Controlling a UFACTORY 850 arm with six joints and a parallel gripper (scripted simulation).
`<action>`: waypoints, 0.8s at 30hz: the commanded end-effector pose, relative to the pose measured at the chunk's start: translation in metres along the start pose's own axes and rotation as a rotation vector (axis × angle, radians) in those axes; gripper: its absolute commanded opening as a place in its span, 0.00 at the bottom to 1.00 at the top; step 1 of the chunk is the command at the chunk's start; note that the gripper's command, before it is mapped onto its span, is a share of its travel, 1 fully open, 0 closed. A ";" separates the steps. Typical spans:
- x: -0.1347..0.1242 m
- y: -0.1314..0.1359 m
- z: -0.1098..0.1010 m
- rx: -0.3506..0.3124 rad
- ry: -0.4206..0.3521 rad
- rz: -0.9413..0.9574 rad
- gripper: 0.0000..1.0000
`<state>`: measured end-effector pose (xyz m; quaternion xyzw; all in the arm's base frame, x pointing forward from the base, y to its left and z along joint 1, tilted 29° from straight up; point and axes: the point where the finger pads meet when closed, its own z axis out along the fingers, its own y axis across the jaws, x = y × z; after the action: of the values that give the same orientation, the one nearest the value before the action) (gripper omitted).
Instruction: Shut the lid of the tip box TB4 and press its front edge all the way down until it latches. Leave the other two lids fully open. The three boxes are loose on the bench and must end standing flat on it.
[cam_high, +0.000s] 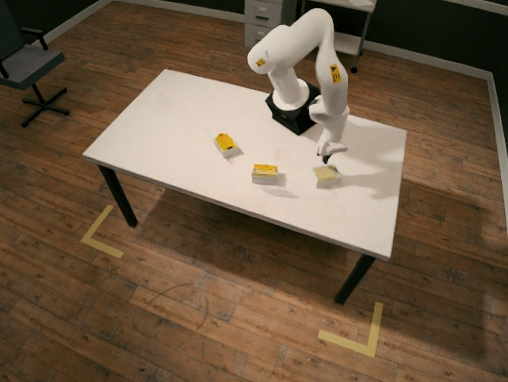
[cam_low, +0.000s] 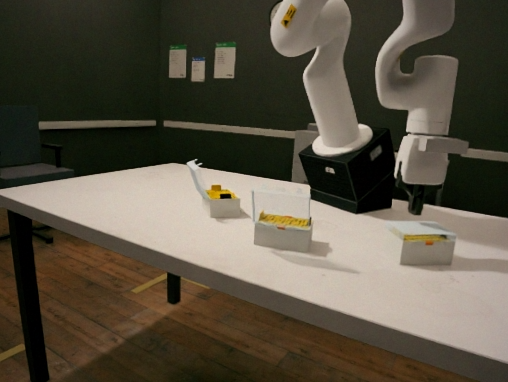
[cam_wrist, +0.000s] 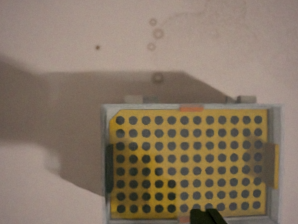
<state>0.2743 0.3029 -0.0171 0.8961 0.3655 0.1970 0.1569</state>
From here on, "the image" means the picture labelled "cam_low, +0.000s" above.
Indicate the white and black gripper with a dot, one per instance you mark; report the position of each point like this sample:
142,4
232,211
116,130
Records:
419,169

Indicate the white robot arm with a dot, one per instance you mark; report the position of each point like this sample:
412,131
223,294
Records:
427,93

